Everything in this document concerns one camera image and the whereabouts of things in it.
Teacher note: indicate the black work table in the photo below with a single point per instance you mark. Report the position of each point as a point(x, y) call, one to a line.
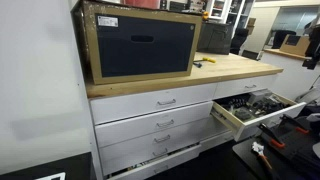
point(293, 156)

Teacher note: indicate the black part in drawer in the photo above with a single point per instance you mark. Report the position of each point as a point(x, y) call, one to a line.
point(243, 114)

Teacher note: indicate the small cardboard box black panel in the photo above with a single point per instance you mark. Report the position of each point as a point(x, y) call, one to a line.
point(296, 45)

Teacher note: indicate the low white drawer front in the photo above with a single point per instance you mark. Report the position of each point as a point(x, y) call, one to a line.
point(216, 140)

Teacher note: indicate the white shipping label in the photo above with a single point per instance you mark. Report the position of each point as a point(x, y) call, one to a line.
point(107, 21)

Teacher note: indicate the white shelving unit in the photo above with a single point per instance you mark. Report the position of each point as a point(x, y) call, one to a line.
point(230, 11)

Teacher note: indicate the narrow white drawer front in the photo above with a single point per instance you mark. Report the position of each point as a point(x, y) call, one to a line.
point(236, 86)

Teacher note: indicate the dark green hard case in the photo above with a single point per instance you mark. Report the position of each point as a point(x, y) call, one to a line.
point(215, 38)

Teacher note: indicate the white drawer with tools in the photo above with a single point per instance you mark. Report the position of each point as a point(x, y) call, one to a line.
point(253, 128)

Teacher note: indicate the black office chair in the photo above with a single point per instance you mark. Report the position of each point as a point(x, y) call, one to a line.
point(239, 38)

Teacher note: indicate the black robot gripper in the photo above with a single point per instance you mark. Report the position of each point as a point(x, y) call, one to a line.
point(315, 43)

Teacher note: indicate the stacked brown cardboard boxes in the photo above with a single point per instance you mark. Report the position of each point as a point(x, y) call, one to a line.
point(251, 26)

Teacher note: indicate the cardboard box with black front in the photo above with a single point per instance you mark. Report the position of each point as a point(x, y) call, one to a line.
point(143, 46)

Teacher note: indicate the black clamp with orange tip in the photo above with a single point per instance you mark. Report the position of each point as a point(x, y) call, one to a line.
point(295, 124)
point(271, 136)

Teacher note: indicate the grey box in drawer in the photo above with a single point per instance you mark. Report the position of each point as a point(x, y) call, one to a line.
point(260, 96)

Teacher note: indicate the black cabinet with white mark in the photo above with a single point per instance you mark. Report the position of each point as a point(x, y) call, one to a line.
point(50, 168)

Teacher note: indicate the wide white drawer front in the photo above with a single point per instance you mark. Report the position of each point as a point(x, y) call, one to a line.
point(133, 150)
point(140, 105)
point(140, 126)

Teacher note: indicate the white drawer with visible gap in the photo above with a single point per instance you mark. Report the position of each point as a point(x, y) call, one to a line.
point(166, 161)

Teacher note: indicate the red container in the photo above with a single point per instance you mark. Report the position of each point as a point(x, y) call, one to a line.
point(141, 3)

